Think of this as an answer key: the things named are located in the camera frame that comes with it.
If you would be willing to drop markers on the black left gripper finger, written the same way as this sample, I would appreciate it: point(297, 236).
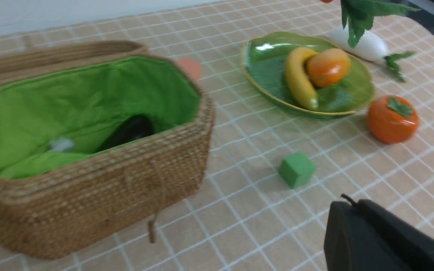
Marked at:
point(364, 236)

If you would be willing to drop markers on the orange persimmon green calyx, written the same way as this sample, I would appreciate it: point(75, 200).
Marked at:
point(392, 119)

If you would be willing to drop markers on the yellow banana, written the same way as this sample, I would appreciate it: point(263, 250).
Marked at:
point(297, 80)

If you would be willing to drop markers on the orange yellow mango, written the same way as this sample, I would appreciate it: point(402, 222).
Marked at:
point(328, 67)

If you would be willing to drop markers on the white radish green leaves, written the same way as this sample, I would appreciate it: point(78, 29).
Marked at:
point(372, 49)

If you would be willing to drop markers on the purple eggplant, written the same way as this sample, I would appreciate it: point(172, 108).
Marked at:
point(134, 128)

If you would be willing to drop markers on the green foam cube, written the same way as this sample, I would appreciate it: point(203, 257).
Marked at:
point(296, 170)

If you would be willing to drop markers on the checkered beige tablecloth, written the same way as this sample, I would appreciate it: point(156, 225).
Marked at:
point(245, 217)

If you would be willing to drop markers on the green glass leaf plate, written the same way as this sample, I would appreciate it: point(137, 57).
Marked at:
point(263, 63)

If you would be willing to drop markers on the orange foam cube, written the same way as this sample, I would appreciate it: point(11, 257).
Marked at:
point(191, 67)

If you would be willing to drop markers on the woven wicker basket green lining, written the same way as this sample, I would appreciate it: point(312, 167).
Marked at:
point(57, 194)

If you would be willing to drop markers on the woven wicker basket lid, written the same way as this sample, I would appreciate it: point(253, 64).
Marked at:
point(11, 64)

